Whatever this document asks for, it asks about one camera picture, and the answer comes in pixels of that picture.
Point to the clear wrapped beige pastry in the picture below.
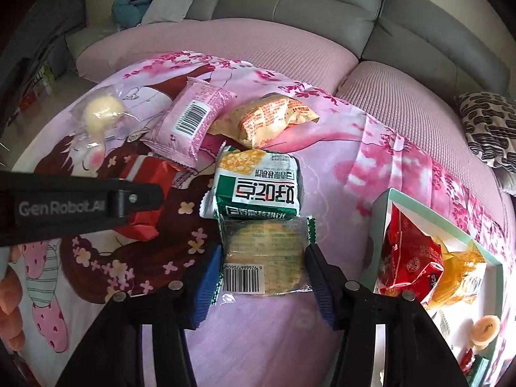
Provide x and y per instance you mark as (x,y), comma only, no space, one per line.
(485,328)

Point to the clear wrapped white pastry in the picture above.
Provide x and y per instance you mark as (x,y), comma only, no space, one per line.
(100,109)

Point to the person's left hand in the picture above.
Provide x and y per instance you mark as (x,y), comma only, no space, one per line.
(12,310)

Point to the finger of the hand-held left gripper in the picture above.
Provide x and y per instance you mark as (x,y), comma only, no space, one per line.
(141,199)

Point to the yellow snack packet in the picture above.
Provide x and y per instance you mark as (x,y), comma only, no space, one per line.
(459,282)

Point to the pink snack packet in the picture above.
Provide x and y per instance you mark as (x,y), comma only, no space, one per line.
(193,113)

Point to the green and white snack packet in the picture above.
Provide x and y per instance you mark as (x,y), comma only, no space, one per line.
(258,185)

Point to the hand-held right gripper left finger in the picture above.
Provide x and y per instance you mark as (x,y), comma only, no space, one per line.
(205,290)

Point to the large red snack packet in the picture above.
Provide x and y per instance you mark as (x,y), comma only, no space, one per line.
(407,258)

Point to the dark cabinet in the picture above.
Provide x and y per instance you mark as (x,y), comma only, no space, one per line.
(48,28)

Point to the small red candy packet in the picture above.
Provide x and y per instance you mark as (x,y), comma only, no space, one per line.
(467,363)

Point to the orange and cream snack packet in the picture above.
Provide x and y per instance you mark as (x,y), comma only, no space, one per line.
(262,119)

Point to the black and white patterned pillow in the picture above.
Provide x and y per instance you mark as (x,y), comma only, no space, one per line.
(487,129)

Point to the blue cloth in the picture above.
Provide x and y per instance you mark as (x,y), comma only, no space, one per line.
(129,12)

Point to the teal cardboard tray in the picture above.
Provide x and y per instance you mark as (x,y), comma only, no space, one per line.
(377,229)

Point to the clear round cookie packet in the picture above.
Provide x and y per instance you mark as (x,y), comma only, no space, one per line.
(262,250)

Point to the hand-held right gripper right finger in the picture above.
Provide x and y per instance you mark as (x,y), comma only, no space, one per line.
(322,290)

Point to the red box-shaped snack packet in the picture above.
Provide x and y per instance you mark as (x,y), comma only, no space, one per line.
(149,171)

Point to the pink sofa cover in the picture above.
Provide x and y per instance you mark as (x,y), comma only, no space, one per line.
(282,48)

